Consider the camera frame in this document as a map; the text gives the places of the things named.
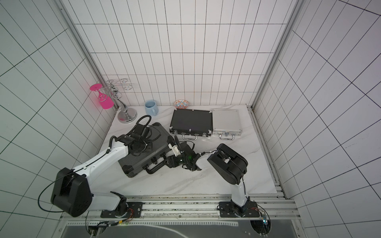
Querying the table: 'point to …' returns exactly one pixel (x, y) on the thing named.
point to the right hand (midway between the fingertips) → (167, 157)
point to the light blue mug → (151, 107)
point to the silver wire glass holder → (127, 115)
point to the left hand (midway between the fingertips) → (146, 150)
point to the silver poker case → (225, 123)
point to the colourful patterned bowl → (181, 104)
